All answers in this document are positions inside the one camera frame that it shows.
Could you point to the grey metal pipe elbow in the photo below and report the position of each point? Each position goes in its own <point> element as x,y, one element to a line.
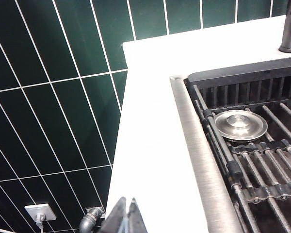
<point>88,219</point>

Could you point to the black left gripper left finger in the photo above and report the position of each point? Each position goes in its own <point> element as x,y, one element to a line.
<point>117,218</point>

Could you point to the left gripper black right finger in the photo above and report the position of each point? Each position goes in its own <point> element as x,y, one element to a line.
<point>135,218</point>

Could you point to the black slotted sink tray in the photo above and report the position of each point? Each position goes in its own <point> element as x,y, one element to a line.
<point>232,74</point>

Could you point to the white wall outlet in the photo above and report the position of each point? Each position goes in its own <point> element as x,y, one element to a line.
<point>38,208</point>

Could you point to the black kitchen sink basin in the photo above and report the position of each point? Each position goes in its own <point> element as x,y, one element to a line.
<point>201,157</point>

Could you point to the black roll-up rod rack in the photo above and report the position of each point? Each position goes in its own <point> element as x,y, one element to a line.
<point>235,170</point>

